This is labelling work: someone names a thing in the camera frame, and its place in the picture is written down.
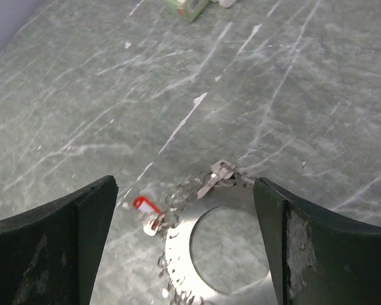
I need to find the metal disc with keyrings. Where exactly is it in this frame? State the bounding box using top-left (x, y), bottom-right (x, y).
top-left (158, 166), bottom-right (277, 304)

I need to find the white staple box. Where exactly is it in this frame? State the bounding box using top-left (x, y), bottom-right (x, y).
top-left (164, 0), bottom-right (209, 22)

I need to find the white stapler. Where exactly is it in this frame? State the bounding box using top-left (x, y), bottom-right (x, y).
top-left (217, 0), bottom-right (237, 8)

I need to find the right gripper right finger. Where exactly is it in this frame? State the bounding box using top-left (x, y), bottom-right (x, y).
top-left (253, 178), bottom-right (381, 304)

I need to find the key with red tag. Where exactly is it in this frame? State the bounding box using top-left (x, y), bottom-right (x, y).
top-left (122, 196), bottom-right (167, 237)

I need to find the key with black tag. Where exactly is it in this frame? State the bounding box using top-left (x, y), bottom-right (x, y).
top-left (197, 159), bottom-right (237, 199)

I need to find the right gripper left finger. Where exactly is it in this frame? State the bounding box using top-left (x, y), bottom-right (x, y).
top-left (0, 175), bottom-right (118, 304)

